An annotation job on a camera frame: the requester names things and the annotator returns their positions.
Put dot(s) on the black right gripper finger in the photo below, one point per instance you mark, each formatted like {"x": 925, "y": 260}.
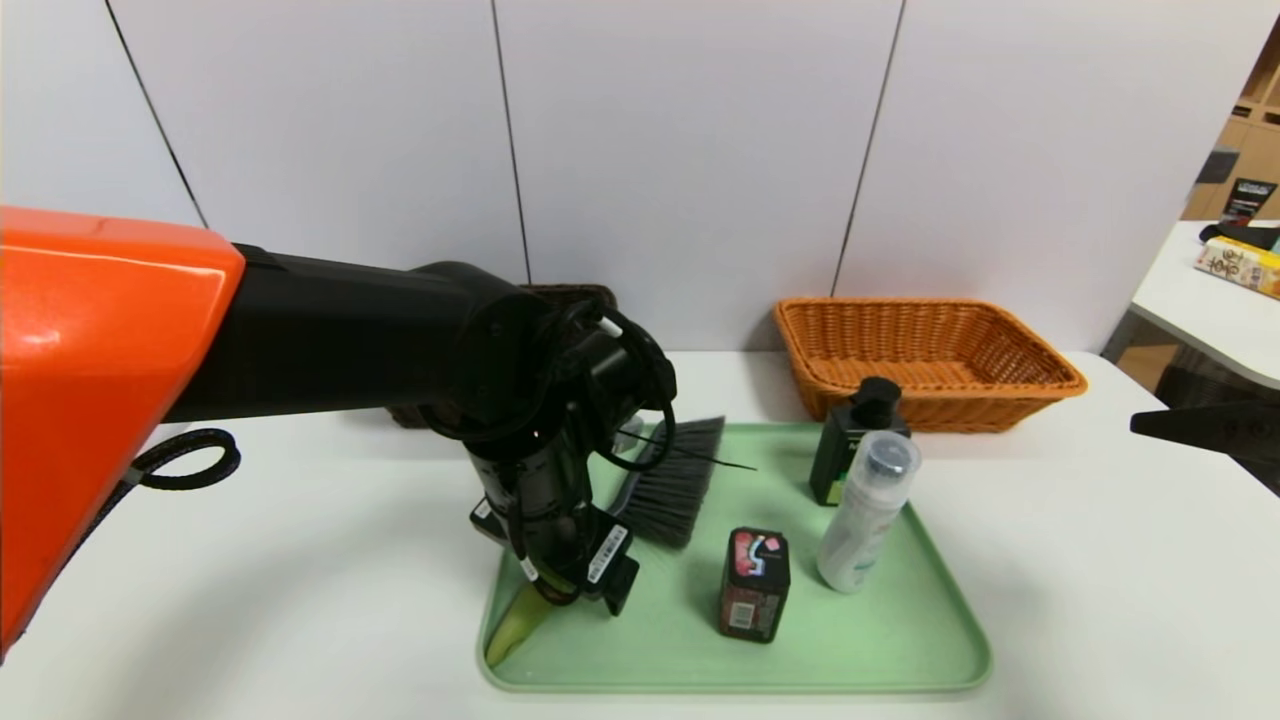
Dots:
{"x": 1230, "y": 428}

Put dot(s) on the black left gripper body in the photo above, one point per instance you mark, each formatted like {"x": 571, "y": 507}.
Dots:
{"x": 603, "y": 560}

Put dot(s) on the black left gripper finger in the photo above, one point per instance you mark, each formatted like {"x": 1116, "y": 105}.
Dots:
{"x": 622, "y": 592}

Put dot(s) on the small black red box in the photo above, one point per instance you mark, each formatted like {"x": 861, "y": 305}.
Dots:
{"x": 752, "y": 590}

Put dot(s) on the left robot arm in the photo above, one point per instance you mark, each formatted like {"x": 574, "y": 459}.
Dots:
{"x": 330, "y": 330}

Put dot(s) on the dark brown wicker basket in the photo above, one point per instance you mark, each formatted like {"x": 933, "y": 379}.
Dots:
{"x": 590, "y": 295}

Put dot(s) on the orange wicker basket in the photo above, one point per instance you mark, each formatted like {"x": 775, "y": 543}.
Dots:
{"x": 930, "y": 345}

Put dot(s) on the dark storage bin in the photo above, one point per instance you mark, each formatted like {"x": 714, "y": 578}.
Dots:
{"x": 1215, "y": 385}

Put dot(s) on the white side table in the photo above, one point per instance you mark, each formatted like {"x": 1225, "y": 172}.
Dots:
{"x": 1200, "y": 310}

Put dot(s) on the yellow printed box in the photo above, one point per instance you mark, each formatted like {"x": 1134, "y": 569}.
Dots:
{"x": 1238, "y": 268}

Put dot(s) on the flat black object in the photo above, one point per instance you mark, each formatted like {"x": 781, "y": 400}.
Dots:
{"x": 1240, "y": 237}

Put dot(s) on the small black sign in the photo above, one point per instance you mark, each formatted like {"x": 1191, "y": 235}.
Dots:
{"x": 1248, "y": 202}

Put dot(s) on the light green plastic tray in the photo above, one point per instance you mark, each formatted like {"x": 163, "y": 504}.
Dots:
{"x": 850, "y": 640}

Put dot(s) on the white bottle with clear cap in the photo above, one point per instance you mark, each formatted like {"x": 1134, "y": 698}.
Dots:
{"x": 860, "y": 530}

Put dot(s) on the dark green pump bottle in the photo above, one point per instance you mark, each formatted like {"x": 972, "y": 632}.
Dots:
{"x": 835, "y": 460}

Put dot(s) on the wooden shelf unit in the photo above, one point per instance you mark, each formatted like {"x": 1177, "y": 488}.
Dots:
{"x": 1255, "y": 140}

